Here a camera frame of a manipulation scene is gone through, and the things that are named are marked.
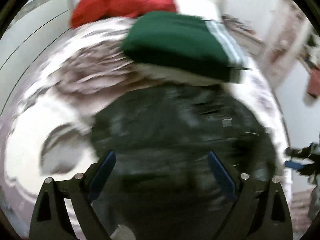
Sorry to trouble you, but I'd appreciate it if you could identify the white bedside table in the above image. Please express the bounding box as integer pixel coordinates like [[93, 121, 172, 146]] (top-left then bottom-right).
[[222, 15, 264, 57]]

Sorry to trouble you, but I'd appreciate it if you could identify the floral purple bed blanket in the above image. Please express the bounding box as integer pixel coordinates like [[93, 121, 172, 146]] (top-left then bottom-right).
[[0, 16, 292, 240]]

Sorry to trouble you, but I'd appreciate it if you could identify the pink garment on sill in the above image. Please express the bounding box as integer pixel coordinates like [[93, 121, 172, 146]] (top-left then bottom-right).
[[306, 68, 320, 98]]

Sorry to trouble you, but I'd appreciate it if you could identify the pink floral curtain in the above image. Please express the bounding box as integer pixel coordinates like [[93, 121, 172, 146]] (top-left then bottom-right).
[[259, 0, 311, 89]]

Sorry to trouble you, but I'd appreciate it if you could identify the red puffy duvet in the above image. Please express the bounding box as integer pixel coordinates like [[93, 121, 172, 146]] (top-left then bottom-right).
[[70, 0, 177, 28]]

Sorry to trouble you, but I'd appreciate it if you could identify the black leather jacket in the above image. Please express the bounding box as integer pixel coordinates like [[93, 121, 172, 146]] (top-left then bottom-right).
[[90, 85, 277, 239]]

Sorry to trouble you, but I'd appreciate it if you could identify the folded green striped garment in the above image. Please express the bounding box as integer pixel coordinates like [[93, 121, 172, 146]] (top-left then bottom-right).
[[121, 11, 247, 83]]

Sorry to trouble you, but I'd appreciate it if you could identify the white sliding wardrobe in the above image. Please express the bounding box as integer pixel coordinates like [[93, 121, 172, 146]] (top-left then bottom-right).
[[1, 0, 70, 112]]

